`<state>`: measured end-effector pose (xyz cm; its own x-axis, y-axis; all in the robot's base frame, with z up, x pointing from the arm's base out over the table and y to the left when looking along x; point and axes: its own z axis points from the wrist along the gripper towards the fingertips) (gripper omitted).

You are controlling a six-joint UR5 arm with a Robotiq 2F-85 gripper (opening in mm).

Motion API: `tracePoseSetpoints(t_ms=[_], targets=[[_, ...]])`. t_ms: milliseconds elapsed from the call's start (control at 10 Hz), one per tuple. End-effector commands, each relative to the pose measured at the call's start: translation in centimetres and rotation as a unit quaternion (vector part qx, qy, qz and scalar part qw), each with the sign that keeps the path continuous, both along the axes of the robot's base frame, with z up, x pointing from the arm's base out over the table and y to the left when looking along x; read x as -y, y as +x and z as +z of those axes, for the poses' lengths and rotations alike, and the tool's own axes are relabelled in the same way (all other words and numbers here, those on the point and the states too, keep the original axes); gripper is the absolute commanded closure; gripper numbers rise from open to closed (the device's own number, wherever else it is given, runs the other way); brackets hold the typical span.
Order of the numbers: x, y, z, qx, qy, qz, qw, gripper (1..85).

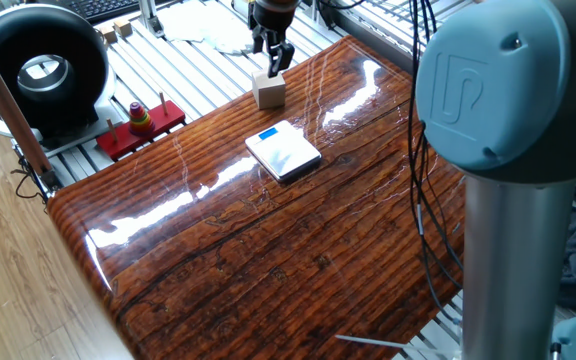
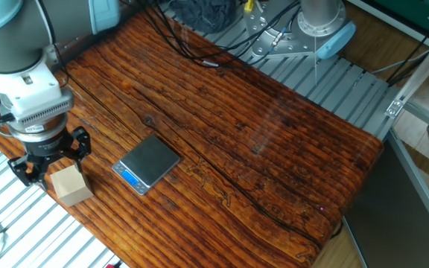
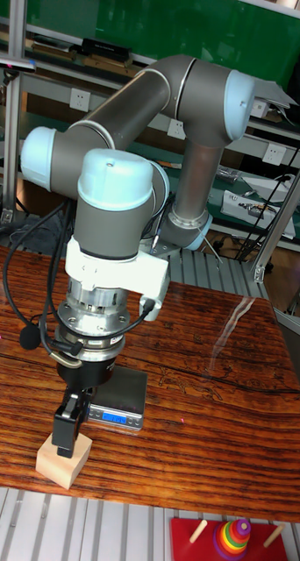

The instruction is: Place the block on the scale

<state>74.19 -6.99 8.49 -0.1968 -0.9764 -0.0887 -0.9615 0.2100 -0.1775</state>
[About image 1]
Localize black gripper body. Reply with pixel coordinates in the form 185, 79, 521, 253
246, 0, 302, 34

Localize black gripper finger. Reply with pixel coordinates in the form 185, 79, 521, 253
250, 25, 266, 55
265, 30, 297, 80

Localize light wooden cube block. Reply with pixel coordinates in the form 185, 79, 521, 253
251, 69, 288, 111

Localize silver digital pocket scale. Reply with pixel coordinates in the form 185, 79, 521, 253
244, 119, 323, 184

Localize white crumpled cloth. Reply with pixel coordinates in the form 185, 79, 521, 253
156, 0, 255, 56

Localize short aluminium upright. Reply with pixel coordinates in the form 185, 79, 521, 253
136, 0, 166, 39

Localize small wooden cube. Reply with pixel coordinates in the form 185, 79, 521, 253
99, 24, 119, 45
112, 18, 134, 39

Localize rainbow stacking rings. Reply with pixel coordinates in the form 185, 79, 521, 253
127, 101, 157, 137

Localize black keyboard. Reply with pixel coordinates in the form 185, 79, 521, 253
65, 0, 179, 25

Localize wood grain table mat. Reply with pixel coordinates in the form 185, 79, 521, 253
46, 34, 469, 360

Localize grey table frame beam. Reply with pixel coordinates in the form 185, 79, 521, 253
317, 0, 419, 74

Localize red ring stacker base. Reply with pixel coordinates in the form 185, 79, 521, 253
96, 99, 188, 162

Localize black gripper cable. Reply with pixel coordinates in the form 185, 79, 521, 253
406, 0, 465, 324

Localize silver corner bracket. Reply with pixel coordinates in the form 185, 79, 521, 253
37, 167, 64, 194

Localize aluminium frame post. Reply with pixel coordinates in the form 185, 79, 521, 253
0, 22, 54, 177

